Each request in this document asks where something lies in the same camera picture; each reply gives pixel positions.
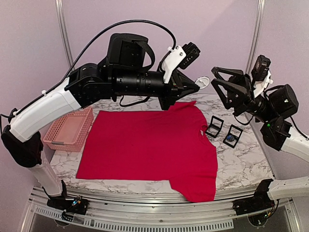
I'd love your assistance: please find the green round brooch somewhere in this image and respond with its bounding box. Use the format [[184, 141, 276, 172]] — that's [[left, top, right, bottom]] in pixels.
[[195, 76, 210, 89]]

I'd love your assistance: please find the blue round brooch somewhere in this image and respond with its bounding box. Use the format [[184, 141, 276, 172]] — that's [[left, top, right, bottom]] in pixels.
[[226, 135, 235, 142]]

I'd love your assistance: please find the red t-shirt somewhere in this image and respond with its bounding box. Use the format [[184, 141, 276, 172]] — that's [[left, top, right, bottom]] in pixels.
[[76, 101, 218, 203]]

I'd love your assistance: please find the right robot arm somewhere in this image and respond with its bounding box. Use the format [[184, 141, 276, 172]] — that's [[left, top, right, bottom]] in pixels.
[[211, 67, 309, 212]]

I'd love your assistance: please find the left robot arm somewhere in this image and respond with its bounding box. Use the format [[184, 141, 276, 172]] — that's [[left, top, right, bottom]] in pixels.
[[0, 33, 200, 210]]

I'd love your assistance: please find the black brooch box left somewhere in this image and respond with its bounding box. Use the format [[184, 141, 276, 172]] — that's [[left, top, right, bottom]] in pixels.
[[205, 116, 224, 138]]

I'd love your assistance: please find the black brooch box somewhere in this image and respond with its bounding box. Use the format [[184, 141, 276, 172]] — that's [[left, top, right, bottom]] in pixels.
[[223, 124, 243, 148], [205, 116, 224, 138]]

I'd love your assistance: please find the black brooch box right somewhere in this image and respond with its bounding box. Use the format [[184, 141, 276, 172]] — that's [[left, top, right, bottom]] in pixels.
[[223, 124, 243, 148]]

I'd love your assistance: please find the pink plastic basket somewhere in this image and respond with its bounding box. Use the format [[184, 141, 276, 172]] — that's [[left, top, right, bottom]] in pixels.
[[43, 106, 94, 152]]

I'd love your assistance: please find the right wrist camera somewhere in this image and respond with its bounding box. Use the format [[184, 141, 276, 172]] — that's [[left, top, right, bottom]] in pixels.
[[251, 55, 273, 98]]

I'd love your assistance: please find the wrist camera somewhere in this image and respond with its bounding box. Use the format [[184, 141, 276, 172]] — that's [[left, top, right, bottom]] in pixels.
[[161, 42, 200, 84], [251, 55, 273, 98]]

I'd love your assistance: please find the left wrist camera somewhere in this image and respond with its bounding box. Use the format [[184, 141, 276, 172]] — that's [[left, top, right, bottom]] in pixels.
[[161, 42, 200, 84]]

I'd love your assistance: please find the right aluminium post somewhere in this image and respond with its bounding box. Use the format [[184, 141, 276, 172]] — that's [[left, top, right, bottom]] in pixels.
[[245, 0, 266, 74]]

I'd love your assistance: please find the aluminium post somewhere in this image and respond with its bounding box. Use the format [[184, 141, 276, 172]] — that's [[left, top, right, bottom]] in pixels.
[[245, 0, 266, 74], [55, 0, 73, 66]]

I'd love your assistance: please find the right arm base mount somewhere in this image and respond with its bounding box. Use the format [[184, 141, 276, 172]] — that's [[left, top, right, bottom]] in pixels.
[[233, 193, 280, 227]]

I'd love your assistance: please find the aluminium front rail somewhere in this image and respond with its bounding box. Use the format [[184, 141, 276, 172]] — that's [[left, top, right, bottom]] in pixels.
[[21, 187, 302, 232]]

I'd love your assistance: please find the left aluminium post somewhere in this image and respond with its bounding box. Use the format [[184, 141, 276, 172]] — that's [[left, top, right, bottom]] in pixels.
[[55, 0, 73, 66]]

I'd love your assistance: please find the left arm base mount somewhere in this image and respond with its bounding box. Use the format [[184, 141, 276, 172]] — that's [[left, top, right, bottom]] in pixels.
[[47, 195, 89, 222]]

